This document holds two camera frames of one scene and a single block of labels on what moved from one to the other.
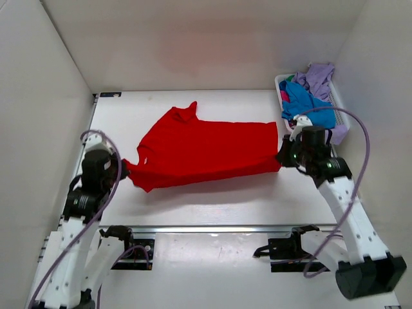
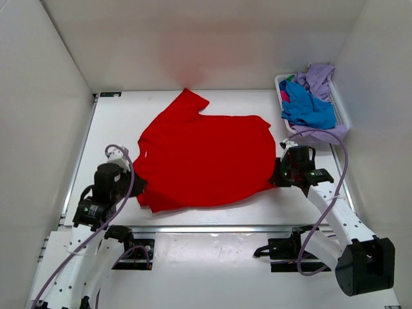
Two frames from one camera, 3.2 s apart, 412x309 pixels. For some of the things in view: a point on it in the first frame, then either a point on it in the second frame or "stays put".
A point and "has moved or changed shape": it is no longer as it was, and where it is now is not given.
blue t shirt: (302, 102) stays put
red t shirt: (179, 148) has moved or changed shape
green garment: (290, 78) stays put
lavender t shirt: (317, 78) stays put
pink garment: (284, 96) stays put
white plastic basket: (342, 117) stays put
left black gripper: (123, 171) to (140, 184)
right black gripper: (282, 156) to (275, 179)
